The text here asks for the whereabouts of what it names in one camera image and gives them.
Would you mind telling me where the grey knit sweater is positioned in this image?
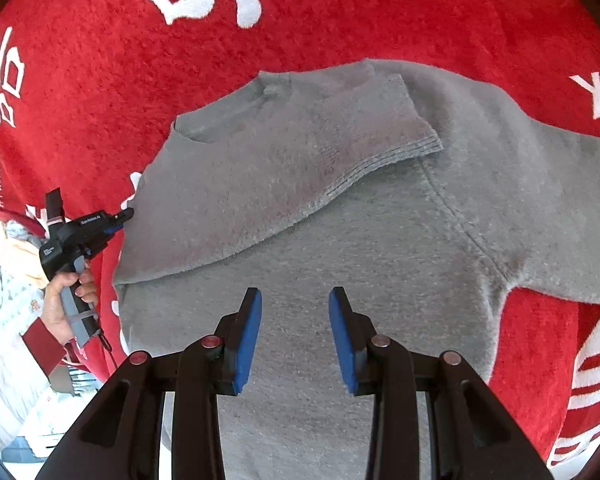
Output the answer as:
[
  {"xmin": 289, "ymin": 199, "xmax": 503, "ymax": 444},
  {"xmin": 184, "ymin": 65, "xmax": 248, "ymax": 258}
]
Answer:
[{"xmin": 114, "ymin": 60, "xmax": 600, "ymax": 479}]

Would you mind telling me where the red sleeve left forearm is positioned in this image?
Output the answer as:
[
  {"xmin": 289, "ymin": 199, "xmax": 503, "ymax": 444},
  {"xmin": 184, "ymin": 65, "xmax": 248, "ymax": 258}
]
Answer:
[{"xmin": 21, "ymin": 318, "xmax": 68, "ymax": 376}]

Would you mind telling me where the pile of clothes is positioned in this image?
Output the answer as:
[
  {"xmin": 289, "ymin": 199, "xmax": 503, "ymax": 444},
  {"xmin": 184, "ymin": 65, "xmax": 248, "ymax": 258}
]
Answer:
[{"xmin": 0, "ymin": 220, "xmax": 47, "ymax": 347}]

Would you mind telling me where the person's left hand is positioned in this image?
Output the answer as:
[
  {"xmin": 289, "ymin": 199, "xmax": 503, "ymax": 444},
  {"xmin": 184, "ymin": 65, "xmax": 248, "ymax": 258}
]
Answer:
[{"xmin": 40, "ymin": 263, "xmax": 101, "ymax": 347}]

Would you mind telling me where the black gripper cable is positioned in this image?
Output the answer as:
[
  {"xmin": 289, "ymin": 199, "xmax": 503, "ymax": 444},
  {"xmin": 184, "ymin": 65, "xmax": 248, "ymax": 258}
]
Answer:
[{"xmin": 97, "ymin": 331, "xmax": 119, "ymax": 369}]

